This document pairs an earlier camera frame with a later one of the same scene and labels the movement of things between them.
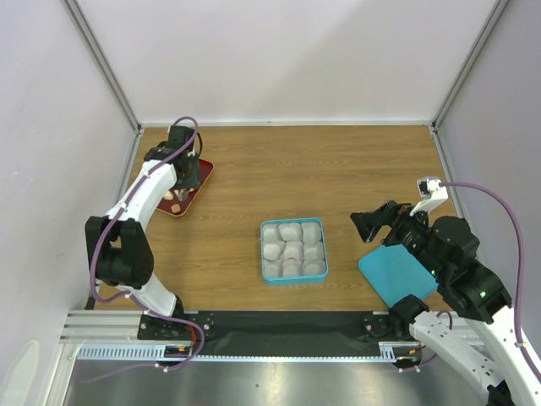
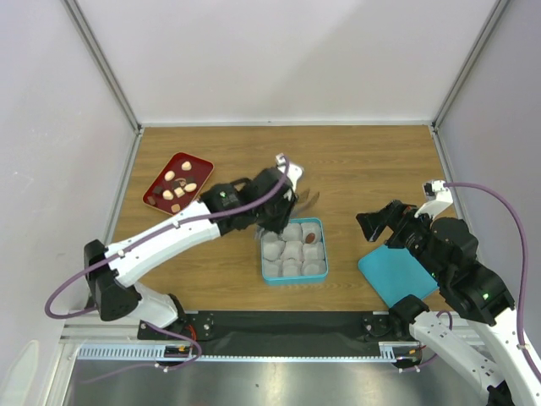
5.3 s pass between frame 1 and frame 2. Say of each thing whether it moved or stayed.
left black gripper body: moved
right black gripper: stayed
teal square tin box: stayed
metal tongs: moved
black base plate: stayed
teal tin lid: stayed
